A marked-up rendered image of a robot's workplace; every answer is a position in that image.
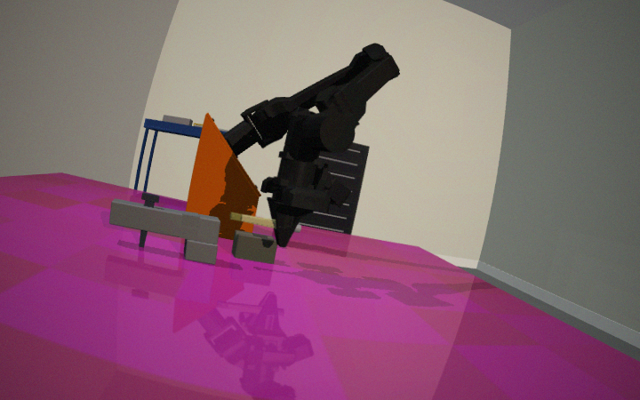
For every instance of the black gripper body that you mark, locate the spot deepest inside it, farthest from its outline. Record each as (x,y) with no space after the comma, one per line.
(294,183)

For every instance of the grey cylinder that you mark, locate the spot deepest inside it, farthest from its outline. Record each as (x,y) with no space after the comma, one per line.
(268,223)

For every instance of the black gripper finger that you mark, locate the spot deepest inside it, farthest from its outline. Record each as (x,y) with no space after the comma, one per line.
(272,211)
(287,219)

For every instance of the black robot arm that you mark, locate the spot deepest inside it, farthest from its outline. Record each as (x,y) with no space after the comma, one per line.
(341,100)

